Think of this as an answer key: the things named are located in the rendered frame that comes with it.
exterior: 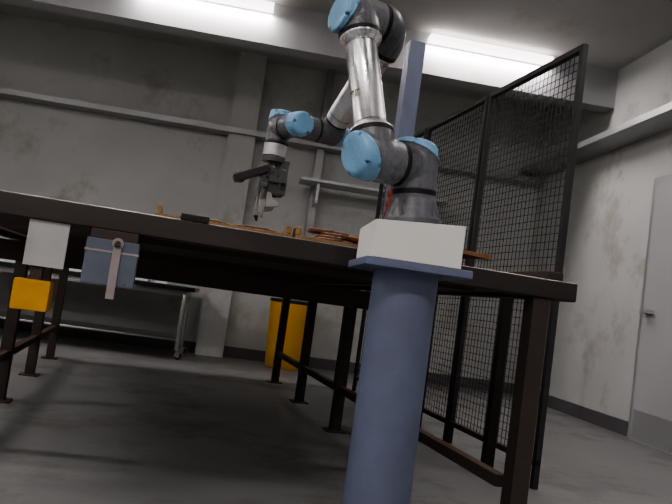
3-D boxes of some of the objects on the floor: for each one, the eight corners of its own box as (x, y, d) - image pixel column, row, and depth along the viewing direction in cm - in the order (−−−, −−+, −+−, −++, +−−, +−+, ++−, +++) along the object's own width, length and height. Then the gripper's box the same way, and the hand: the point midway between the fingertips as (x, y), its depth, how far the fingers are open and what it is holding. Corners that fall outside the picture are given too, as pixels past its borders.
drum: (296, 366, 770) (305, 302, 776) (308, 372, 727) (318, 303, 733) (256, 362, 756) (266, 296, 761) (266, 368, 713) (276, 298, 718)
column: (457, 651, 158) (503, 273, 165) (293, 639, 153) (346, 250, 160) (416, 582, 196) (454, 277, 202) (282, 570, 191) (326, 258, 197)
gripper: (294, 156, 211) (283, 220, 210) (284, 166, 230) (274, 225, 229) (266, 150, 209) (255, 215, 208) (259, 161, 229) (248, 220, 227)
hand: (256, 219), depth 218 cm, fingers open, 14 cm apart
